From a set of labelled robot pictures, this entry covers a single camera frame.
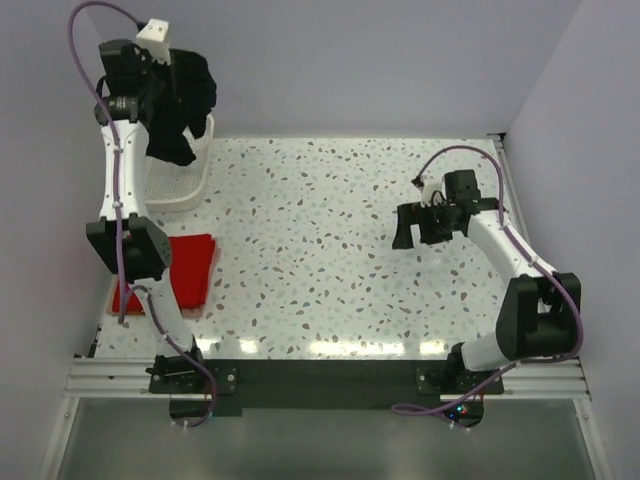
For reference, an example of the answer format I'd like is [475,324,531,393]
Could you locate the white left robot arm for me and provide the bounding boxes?
[86,40,216,392]

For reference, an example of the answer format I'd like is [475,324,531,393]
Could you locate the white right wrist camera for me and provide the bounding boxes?
[420,181,446,207]

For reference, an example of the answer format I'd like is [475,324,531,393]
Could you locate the white plastic basket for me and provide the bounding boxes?
[145,113,215,213]

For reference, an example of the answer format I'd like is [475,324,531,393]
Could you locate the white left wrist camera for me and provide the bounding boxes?
[134,18,171,65]

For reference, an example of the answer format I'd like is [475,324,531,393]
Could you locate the black t shirt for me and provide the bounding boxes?
[146,49,217,167]

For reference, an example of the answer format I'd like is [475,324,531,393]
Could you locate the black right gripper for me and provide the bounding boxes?
[392,200,458,250]

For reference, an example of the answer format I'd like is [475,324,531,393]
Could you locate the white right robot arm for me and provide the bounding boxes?
[392,170,583,393]

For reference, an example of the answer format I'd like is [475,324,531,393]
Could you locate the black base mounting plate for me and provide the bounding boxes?
[146,357,504,421]

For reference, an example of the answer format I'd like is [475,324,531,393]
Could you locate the aluminium frame rail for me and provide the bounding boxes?
[63,358,591,400]

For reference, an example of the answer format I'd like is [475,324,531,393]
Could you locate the red folded t shirt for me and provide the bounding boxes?
[110,233,221,317]

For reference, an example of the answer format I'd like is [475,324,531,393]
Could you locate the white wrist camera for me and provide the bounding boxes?
[420,181,446,207]
[134,18,171,65]

